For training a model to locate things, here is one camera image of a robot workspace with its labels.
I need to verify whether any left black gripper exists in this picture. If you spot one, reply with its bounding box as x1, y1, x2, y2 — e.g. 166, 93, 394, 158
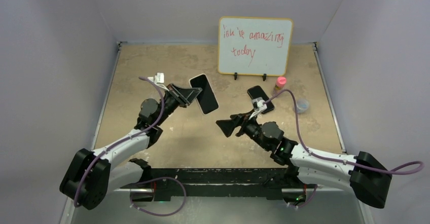
155, 84, 201, 126

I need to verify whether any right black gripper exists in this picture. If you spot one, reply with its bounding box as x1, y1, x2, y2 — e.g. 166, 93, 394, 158
216, 109, 270, 151

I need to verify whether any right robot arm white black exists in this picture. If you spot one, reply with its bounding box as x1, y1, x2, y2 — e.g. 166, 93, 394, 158
216, 114, 392, 209

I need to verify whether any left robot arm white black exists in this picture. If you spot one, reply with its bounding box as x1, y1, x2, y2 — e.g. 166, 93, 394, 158
59, 84, 202, 210

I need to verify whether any black phone without case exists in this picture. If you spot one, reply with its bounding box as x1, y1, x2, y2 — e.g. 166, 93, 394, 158
247, 85, 275, 114

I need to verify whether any pink capped small bottle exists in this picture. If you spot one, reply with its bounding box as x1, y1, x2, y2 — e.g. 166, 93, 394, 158
272, 77, 287, 95

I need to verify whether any clear round lid container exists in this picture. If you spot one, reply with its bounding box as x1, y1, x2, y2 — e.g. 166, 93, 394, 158
296, 98, 309, 114

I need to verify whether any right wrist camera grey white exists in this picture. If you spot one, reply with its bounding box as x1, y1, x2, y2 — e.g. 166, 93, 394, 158
249, 97, 267, 119

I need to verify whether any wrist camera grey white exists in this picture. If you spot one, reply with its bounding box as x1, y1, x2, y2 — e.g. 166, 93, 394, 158
249, 97, 267, 119
148, 72, 168, 91

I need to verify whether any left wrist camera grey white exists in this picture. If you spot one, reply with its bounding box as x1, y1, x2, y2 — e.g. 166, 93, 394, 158
148, 72, 168, 91

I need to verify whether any white board yellow frame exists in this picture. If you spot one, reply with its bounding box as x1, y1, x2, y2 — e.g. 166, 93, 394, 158
218, 16, 294, 77

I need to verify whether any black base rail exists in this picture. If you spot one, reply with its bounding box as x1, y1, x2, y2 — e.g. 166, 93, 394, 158
127, 168, 315, 203

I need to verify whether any aluminium frame rail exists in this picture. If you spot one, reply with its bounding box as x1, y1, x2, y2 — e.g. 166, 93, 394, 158
60, 168, 374, 224

